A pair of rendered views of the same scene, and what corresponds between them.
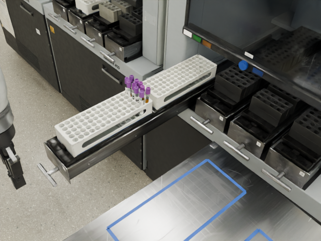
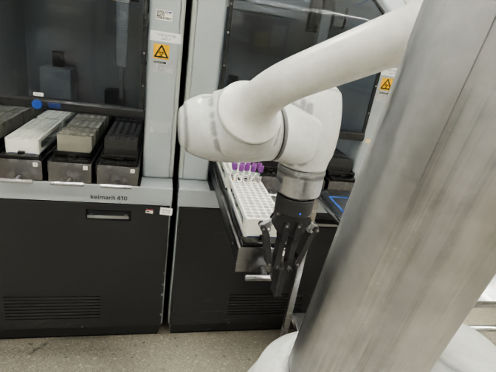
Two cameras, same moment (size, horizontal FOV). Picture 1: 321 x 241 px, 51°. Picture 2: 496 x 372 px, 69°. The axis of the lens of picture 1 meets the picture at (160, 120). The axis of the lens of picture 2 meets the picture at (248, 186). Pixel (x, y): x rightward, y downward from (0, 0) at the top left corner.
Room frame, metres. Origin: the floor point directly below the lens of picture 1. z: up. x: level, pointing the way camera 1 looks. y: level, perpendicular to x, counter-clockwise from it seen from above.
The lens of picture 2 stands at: (0.30, 1.00, 1.26)
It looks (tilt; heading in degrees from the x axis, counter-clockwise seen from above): 21 degrees down; 300
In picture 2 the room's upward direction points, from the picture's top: 9 degrees clockwise
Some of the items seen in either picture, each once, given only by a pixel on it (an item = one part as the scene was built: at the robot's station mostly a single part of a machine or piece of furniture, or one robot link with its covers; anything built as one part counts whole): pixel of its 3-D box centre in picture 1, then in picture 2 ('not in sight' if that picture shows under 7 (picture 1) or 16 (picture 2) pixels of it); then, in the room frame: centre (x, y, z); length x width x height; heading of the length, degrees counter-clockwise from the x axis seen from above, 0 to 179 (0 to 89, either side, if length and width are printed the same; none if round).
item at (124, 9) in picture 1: (120, 8); (79, 138); (1.48, 0.21, 0.85); 0.12 x 0.02 x 0.06; 44
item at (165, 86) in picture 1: (178, 81); (234, 167); (0.97, -0.06, 0.83); 0.30 x 0.10 x 0.06; 134
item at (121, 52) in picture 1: (167, 25); (127, 147); (1.49, -0.01, 0.78); 0.73 x 0.14 x 0.09; 134
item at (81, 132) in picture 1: (106, 120); (252, 205); (0.75, 0.17, 0.83); 0.30 x 0.10 x 0.06; 134
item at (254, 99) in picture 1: (266, 110); not in sight; (0.82, -0.34, 0.85); 0.12 x 0.02 x 0.06; 44
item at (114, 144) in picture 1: (140, 114); (240, 202); (0.85, 0.07, 0.78); 0.73 x 0.14 x 0.09; 134
